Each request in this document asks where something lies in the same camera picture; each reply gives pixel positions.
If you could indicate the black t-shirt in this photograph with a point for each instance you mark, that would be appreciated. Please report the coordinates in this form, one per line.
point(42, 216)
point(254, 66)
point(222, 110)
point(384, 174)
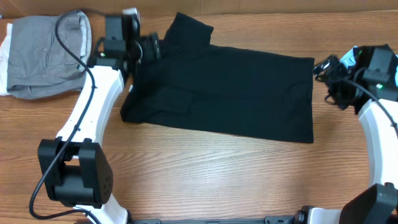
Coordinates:
point(200, 86)

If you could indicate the white folded garment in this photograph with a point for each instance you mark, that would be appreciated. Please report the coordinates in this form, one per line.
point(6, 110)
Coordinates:
point(5, 51)

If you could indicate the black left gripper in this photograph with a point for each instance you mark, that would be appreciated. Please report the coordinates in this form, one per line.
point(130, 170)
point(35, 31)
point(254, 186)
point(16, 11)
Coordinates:
point(150, 45)

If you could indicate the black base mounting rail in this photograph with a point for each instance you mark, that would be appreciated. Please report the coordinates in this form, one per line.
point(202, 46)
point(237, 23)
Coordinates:
point(214, 221)

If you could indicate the folded black garment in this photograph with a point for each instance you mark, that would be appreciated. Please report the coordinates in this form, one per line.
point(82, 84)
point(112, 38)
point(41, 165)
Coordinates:
point(379, 63)

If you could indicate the folded grey trousers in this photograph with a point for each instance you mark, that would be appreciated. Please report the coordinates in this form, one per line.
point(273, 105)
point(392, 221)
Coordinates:
point(45, 54)

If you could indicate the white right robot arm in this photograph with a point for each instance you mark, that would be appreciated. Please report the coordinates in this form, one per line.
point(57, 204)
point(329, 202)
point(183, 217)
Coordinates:
point(376, 107)

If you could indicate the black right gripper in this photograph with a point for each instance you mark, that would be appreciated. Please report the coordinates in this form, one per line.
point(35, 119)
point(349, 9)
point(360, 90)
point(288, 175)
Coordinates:
point(336, 67)

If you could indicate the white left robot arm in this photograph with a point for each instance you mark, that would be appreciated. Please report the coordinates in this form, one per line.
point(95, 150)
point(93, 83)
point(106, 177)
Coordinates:
point(76, 176)

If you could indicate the light blue folded garment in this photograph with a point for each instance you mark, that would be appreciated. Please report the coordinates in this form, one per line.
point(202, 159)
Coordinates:
point(350, 59)

